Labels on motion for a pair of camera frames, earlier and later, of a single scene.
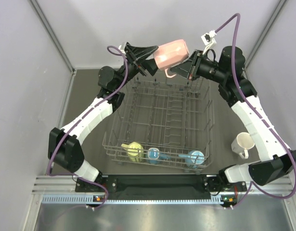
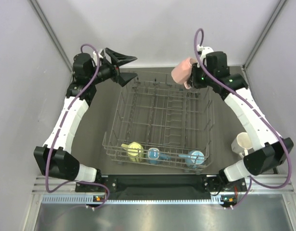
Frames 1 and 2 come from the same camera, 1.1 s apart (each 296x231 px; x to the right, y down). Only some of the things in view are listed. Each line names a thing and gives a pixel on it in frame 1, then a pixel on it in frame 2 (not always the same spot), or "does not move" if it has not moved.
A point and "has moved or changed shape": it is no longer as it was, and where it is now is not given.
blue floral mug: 154,156 does not move
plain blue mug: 193,158 does not move
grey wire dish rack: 161,124 does not move
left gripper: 136,53 -> 118,59
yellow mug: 135,151 does not move
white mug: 243,142 does not move
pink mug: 170,55 has moved or changed shape
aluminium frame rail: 62,189 does not move
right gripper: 188,68 -> 193,80
